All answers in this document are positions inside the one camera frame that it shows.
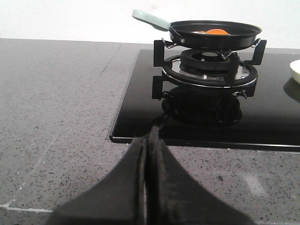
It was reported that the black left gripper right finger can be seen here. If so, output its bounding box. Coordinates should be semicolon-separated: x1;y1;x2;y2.
145;126;255;225

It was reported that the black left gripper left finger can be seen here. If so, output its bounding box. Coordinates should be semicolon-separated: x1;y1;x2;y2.
44;136;147;225

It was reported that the black frying pan mint handle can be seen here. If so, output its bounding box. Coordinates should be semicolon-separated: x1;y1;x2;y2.
132;9;262;51

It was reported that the fried egg orange yolk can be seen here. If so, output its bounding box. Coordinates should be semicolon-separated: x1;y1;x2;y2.
192;29;230;35

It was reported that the white round plate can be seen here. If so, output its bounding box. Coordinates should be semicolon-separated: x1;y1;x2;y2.
290;60;300;84

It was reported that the black gas burner pan side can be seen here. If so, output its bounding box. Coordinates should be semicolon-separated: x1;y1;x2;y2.
162;49;258;89

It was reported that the black glass cooktop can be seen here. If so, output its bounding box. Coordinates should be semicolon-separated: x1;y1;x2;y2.
110;49;300;151

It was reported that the black pan support grate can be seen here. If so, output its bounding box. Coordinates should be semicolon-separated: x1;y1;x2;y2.
153;39;267;85

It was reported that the wire pan support ring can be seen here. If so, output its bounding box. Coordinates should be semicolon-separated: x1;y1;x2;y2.
161;37;261;61

